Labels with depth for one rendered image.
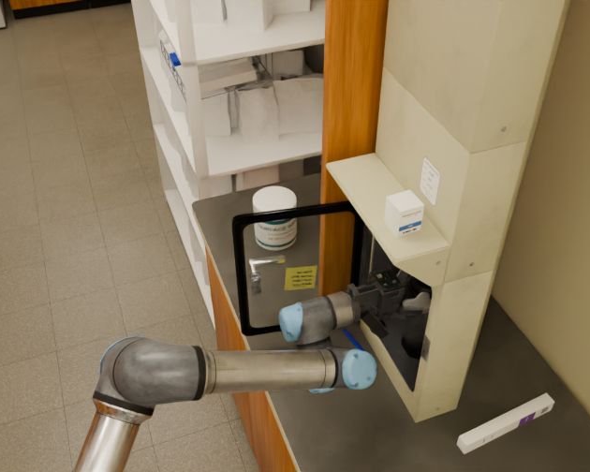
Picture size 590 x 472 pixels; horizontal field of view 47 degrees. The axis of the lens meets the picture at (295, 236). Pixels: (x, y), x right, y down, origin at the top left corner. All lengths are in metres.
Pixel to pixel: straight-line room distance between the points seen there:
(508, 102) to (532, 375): 0.90
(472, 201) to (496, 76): 0.24
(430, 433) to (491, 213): 0.63
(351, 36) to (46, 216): 2.77
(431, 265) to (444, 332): 0.22
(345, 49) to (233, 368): 0.65
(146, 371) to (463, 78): 0.70
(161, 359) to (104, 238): 2.49
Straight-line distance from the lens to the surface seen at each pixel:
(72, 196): 3.98
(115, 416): 1.29
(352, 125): 1.46
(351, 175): 1.38
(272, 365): 1.25
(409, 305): 1.51
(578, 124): 1.59
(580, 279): 1.71
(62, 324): 3.27
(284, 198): 2.00
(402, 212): 1.21
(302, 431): 1.64
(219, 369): 1.21
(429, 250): 1.23
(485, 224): 1.26
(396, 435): 1.65
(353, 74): 1.40
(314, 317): 1.42
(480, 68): 1.06
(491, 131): 1.12
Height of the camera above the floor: 2.33
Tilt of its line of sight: 42 degrees down
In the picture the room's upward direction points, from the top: straight up
